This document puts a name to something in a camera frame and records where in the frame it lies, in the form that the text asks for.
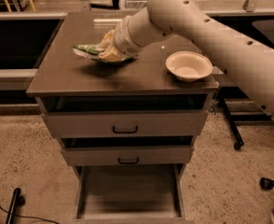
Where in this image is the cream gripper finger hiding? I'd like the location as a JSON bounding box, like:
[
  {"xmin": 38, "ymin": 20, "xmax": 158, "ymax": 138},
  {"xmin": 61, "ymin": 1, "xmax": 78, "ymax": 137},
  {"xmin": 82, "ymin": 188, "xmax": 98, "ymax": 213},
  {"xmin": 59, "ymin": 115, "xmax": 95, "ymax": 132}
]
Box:
[
  {"xmin": 98, "ymin": 51, "xmax": 113, "ymax": 61},
  {"xmin": 99, "ymin": 30, "xmax": 115, "ymax": 49}
]

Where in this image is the green jalapeno chip bag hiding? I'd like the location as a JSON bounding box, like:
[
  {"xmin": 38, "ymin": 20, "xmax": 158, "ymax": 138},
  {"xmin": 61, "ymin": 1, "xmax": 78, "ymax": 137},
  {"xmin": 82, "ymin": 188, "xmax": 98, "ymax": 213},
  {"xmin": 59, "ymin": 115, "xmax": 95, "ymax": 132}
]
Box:
[{"xmin": 73, "ymin": 44, "xmax": 130, "ymax": 63}]

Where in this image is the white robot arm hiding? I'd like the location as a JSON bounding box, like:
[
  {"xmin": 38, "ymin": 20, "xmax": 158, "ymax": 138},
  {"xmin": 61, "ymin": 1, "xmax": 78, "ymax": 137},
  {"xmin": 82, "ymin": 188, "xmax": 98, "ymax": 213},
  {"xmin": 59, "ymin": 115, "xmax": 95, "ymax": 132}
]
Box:
[{"xmin": 100, "ymin": 0, "xmax": 274, "ymax": 120}]

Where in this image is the grey drawer cabinet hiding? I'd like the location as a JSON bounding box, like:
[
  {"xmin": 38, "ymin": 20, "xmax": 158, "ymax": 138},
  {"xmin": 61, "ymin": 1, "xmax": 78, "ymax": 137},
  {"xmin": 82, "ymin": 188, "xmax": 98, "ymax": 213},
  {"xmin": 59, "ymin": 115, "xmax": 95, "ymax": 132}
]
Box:
[{"xmin": 25, "ymin": 9, "xmax": 220, "ymax": 224}]

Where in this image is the open bottom drawer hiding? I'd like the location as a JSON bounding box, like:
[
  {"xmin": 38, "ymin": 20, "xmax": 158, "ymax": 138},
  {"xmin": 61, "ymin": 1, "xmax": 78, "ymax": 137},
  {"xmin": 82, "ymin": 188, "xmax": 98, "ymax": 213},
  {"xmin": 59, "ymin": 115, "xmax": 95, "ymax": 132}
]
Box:
[{"xmin": 72, "ymin": 164, "xmax": 192, "ymax": 224}]

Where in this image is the white paper bowl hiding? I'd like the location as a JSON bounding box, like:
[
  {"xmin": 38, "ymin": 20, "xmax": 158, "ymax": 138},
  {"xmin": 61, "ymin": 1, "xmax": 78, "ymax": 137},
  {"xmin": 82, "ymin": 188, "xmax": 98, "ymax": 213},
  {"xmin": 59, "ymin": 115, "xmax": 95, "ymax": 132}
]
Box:
[{"xmin": 166, "ymin": 51, "xmax": 212, "ymax": 82}]

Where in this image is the black stand leg with caster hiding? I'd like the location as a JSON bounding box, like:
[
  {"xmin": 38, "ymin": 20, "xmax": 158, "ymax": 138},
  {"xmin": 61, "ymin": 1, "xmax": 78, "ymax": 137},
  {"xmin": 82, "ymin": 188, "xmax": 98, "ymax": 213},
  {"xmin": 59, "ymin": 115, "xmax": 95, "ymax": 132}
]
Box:
[{"xmin": 218, "ymin": 94, "xmax": 243, "ymax": 150}]

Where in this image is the black pole lower left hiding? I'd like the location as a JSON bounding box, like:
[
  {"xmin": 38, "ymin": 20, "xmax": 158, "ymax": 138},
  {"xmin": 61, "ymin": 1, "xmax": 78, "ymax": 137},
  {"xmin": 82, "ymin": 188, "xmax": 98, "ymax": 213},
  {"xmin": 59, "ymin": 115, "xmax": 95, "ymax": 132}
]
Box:
[{"xmin": 6, "ymin": 188, "xmax": 25, "ymax": 224}]

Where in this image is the black caster leg right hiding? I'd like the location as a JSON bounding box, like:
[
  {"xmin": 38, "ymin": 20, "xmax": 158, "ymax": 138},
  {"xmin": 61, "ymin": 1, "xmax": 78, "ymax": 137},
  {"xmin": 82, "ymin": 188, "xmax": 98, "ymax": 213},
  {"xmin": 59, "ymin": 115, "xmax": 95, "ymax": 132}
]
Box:
[{"xmin": 259, "ymin": 177, "xmax": 274, "ymax": 190}]

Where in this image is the white wire basket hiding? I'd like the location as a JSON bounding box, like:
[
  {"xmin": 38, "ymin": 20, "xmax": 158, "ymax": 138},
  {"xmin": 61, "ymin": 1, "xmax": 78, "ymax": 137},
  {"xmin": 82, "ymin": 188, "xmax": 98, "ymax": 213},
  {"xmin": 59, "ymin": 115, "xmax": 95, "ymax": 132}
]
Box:
[{"xmin": 120, "ymin": 0, "xmax": 147, "ymax": 9}]

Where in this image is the top drawer with black handle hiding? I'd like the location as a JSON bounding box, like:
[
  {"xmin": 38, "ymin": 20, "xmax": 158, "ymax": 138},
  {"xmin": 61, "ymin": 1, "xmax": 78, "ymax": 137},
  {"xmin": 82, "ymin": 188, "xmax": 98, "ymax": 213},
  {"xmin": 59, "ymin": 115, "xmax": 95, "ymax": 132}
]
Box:
[{"xmin": 42, "ymin": 111, "xmax": 207, "ymax": 138}]

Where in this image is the drawer with black handle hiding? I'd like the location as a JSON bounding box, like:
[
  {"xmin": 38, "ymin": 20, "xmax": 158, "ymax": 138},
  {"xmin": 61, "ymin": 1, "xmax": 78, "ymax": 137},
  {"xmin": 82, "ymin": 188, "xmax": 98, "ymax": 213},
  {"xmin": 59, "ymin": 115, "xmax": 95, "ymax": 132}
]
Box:
[
  {"xmin": 42, "ymin": 111, "xmax": 207, "ymax": 138},
  {"xmin": 62, "ymin": 146, "xmax": 192, "ymax": 166}
]

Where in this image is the middle drawer with black handle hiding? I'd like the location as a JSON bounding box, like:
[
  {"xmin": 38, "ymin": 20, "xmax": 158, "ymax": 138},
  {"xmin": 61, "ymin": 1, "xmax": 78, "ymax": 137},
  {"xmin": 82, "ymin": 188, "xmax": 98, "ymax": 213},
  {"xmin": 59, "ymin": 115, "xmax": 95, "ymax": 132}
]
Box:
[{"xmin": 62, "ymin": 146, "xmax": 192, "ymax": 166}]

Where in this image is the black floor cable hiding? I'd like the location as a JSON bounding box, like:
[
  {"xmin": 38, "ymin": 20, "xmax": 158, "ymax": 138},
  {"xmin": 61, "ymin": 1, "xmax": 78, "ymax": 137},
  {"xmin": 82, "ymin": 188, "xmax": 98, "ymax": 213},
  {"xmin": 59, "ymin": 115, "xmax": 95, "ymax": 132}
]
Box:
[{"xmin": 0, "ymin": 188, "xmax": 61, "ymax": 224}]

